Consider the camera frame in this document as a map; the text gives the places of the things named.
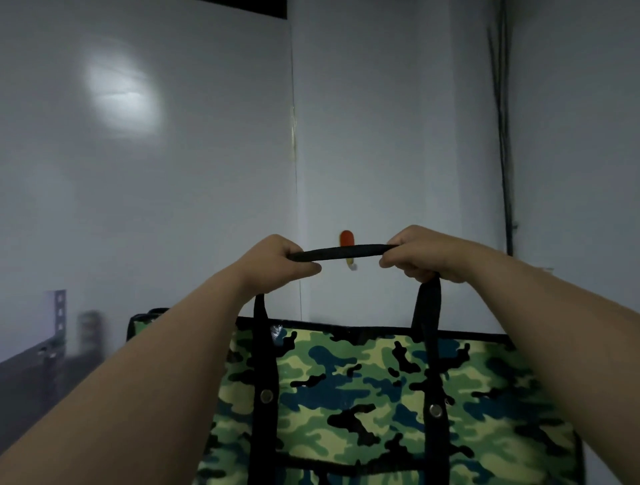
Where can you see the person's right hand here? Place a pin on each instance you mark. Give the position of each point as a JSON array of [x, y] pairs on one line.
[[430, 252]]

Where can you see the person's left hand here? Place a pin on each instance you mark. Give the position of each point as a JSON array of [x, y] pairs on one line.
[[267, 267]]

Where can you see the person's left thumb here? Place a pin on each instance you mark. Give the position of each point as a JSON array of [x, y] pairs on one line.
[[300, 272]]

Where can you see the person's right thumb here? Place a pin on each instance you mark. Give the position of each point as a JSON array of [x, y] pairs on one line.
[[400, 260]]

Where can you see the green camouflage tote bag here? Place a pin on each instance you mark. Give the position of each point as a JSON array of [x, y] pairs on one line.
[[370, 394]]

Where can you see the person's right forearm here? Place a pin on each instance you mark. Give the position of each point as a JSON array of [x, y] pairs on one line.
[[570, 344]]

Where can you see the person's left forearm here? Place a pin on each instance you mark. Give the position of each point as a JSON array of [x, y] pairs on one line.
[[125, 384]]

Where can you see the grey metal shelf rack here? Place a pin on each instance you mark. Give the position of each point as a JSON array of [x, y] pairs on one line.
[[35, 364]]

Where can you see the red wall hook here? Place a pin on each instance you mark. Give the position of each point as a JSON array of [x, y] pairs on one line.
[[347, 245]]

